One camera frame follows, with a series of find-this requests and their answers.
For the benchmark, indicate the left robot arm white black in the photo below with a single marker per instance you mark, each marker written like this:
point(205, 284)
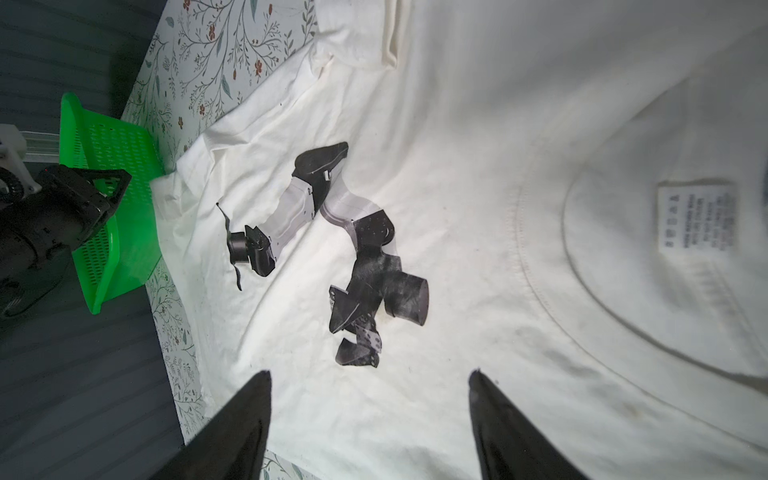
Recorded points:
point(16, 184)

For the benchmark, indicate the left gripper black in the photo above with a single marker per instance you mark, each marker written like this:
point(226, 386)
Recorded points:
point(73, 205)

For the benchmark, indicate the green plastic basket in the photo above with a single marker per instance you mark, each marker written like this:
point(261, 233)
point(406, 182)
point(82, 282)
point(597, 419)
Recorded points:
point(123, 251)

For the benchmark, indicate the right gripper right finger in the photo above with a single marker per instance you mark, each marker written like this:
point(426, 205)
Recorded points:
point(508, 445)

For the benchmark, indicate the white printed t-shirt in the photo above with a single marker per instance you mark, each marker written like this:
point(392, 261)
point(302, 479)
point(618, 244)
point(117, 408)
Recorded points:
point(567, 196)

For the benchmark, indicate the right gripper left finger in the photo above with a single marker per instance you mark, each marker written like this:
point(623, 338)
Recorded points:
point(233, 443)

